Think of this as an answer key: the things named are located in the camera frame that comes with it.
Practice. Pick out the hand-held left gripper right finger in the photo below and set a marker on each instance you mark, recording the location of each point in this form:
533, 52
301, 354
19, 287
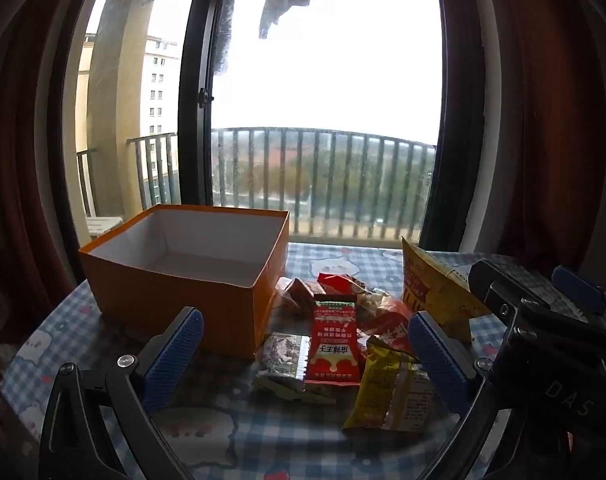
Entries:
435, 360

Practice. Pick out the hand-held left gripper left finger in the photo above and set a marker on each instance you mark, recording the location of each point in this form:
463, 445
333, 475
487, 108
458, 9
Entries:
175, 360

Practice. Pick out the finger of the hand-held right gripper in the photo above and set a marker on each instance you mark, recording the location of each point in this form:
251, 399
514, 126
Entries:
488, 280
578, 288

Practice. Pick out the orange cardboard box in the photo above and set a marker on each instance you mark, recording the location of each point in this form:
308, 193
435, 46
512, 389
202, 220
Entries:
183, 310

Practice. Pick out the large yellow chip bag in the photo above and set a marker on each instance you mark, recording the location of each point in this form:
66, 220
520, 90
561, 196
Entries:
433, 285

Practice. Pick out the red spicy snack packet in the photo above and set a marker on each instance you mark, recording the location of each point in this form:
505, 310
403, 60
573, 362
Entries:
388, 327

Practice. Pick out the small yellow snack packet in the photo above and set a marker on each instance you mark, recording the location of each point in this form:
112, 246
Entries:
383, 395

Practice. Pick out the red white candy packet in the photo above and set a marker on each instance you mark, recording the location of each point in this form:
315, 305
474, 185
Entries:
333, 350

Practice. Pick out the pale green grey snack packet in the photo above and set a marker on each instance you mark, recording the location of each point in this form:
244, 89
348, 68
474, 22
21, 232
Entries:
283, 357

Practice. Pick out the red clear peanut bag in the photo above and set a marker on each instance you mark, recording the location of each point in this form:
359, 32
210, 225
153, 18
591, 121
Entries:
340, 282

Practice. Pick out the clear orange triangular snack packet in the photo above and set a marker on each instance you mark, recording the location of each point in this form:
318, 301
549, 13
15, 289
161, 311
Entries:
298, 292

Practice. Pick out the blue checked printed tablecloth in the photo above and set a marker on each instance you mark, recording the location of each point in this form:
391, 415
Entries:
283, 440

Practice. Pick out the white balcony stool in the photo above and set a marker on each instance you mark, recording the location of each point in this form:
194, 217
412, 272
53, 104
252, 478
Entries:
103, 224

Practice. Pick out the dark red curtain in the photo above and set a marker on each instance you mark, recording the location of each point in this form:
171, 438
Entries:
543, 110
23, 160

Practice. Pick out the grey balcony railing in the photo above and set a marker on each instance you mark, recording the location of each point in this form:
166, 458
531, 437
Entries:
308, 130

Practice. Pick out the apartment building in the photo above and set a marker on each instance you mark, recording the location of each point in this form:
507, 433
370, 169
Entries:
158, 85

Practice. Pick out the black window frame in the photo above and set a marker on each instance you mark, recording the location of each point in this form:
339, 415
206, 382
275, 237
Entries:
195, 135

